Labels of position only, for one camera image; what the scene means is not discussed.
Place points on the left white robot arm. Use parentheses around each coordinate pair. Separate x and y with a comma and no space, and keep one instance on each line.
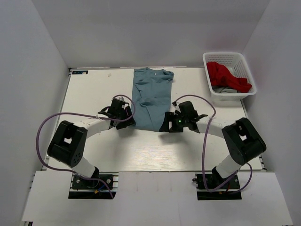
(68,143)

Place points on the blue label sticker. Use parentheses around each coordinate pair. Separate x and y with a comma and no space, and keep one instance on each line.
(80,72)

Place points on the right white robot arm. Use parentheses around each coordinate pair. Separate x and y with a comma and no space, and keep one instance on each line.
(242,139)

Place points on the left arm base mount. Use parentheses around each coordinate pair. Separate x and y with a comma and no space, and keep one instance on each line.
(94,190)

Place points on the red t-shirt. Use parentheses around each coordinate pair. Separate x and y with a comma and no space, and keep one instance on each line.
(221,78)

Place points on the white plastic basket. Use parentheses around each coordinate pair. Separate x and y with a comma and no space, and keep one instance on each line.
(237,66)

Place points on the blue-grey t-shirt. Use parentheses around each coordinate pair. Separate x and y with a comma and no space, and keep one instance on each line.
(151,94)

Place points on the grey t-shirt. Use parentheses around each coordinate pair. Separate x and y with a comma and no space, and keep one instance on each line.
(224,90)

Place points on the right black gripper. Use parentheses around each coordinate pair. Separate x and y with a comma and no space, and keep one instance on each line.
(170,117)

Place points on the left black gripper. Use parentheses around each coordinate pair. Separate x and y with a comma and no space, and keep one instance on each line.
(130,122)

